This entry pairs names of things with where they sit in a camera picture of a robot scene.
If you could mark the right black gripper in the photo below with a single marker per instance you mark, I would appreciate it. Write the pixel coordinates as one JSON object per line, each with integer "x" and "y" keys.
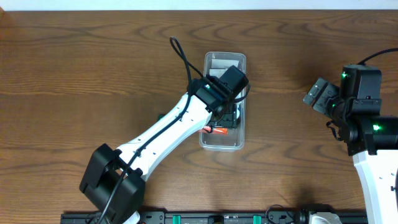
{"x": 321, "y": 97}

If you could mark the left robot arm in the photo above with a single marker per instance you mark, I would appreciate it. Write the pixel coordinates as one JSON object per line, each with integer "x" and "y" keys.
{"x": 115, "y": 179}

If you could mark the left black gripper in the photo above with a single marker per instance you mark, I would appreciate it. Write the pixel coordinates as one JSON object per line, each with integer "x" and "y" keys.
{"x": 229, "y": 124}

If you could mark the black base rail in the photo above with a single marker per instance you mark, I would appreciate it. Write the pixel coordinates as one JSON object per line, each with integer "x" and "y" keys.
{"x": 312, "y": 213}

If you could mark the green box white circle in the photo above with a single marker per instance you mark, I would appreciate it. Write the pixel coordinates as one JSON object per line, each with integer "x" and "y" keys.
{"x": 160, "y": 117}

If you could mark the red orange small box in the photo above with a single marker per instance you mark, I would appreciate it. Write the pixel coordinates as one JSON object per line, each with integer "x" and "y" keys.
{"x": 214, "y": 130}

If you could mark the dark bottle white cap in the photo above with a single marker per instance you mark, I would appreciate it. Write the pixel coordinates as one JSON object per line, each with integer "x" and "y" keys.
{"x": 237, "y": 112}

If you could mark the clear plastic container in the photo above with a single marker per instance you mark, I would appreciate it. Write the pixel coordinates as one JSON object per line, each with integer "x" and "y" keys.
{"x": 216, "y": 63}

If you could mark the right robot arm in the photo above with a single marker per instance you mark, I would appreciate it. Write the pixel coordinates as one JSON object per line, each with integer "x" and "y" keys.
{"x": 371, "y": 141}

